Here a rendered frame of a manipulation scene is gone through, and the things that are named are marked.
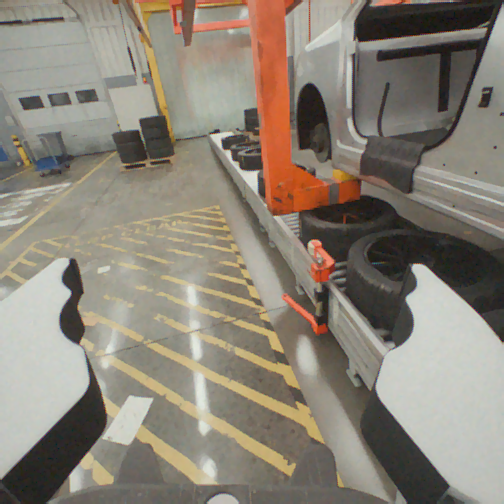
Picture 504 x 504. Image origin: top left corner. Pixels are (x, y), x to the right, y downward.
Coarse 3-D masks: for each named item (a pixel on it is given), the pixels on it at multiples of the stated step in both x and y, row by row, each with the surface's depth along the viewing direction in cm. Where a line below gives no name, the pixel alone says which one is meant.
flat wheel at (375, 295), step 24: (360, 240) 155; (384, 240) 156; (408, 240) 156; (432, 240) 149; (456, 240) 143; (360, 264) 135; (384, 264) 138; (408, 264) 141; (432, 264) 135; (456, 264) 142; (480, 264) 125; (360, 288) 131; (384, 288) 119; (456, 288) 113; (480, 288) 111; (360, 312) 138; (384, 312) 123; (480, 312) 111
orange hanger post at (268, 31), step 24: (264, 0) 137; (264, 24) 142; (264, 48) 147; (264, 72) 152; (264, 96) 158; (288, 96) 160; (264, 120) 164; (288, 120) 166; (264, 144) 176; (288, 144) 173; (264, 168) 189; (288, 168) 181; (288, 192) 188
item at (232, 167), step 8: (232, 128) 893; (208, 136) 854; (216, 136) 855; (224, 136) 830; (216, 144) 629; (216, 152) 675; (224, 152) 590; (224, 160) 525; (232, 168) 429; (232, 176) 452; (240, 176) 364; (248, 176) 398; (256, 176) 393; (240, 184) 379; (256, 184) 356
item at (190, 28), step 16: (176, 0) 617; (192, 0) 530; (208, 0) 629; (224, 0) 636; (240, 0) 651; (288, 0) 674; (176, 16) 773; (192, 16) 629; (176, 32) 876; (192, 32) 775
